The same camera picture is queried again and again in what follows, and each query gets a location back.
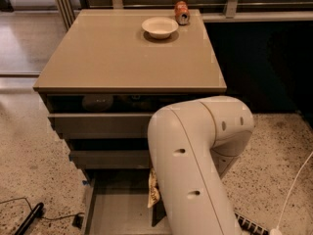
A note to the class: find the black bar on floor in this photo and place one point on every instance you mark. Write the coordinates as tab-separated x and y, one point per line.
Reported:
36	212

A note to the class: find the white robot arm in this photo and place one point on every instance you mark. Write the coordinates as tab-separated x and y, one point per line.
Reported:
192	145

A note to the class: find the orange soda can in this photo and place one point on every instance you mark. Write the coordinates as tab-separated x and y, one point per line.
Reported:
181	11

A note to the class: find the grey bowl in drawer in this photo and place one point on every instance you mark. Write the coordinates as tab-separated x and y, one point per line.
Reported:
97	102

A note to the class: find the top grey drawer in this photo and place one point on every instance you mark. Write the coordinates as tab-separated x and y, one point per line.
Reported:
101	126

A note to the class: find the brown chip bag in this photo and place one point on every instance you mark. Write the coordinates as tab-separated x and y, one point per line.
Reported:
154	195

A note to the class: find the grey drawer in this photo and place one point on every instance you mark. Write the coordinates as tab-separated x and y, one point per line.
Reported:
101	126
117	204
110	159

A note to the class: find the middle grey drawer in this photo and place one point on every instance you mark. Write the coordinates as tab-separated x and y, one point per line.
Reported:
110	159

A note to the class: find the white bowl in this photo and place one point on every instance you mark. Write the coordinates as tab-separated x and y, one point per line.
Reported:
160	27

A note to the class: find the bottom grey drawer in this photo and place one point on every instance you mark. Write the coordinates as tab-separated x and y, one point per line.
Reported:
117	204

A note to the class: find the black power adapter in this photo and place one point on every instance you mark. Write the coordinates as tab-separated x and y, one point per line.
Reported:
78	220

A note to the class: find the black power strip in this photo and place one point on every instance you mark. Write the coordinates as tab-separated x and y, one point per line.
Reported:
250	226

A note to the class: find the tan drawer cabinet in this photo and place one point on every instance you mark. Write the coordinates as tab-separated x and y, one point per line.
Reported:
107	52

